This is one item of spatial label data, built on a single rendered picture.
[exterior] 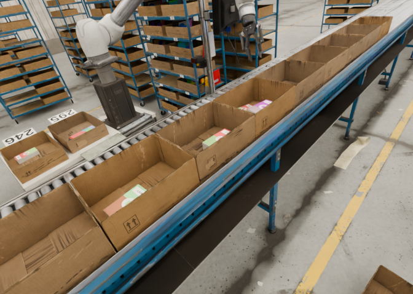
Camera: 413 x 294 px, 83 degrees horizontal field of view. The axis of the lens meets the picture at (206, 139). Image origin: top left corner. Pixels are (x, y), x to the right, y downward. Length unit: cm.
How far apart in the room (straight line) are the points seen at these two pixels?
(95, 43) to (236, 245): 170
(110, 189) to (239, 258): 106
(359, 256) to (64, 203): 175
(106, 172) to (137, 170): 15
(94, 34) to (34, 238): 123
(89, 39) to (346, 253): 219
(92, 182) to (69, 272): 35
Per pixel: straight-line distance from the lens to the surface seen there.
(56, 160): 177
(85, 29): 181
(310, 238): 195
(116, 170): 109
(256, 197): 131
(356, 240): 203
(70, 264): 86
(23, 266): 110
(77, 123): 218
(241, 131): 109
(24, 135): 212
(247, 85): 154
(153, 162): 118
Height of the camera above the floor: 161
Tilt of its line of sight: 34 degrees down
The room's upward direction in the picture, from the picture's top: 9 degrees counter-clockwise
